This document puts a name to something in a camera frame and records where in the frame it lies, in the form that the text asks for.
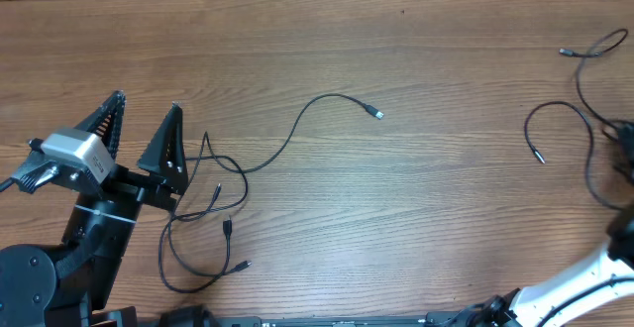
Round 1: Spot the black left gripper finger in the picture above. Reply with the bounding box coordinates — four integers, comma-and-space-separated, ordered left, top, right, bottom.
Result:
75, 90, 126, 160
137, 103, 188, 195

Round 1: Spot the black USB-A cable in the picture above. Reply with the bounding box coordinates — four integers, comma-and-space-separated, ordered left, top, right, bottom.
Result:
197, 92, 385, 219

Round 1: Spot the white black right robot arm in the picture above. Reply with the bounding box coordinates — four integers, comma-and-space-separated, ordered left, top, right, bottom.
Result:
438, 206, 633, 326

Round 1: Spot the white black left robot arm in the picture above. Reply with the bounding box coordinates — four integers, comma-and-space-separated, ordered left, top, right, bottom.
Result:
1, 91, 188, 326

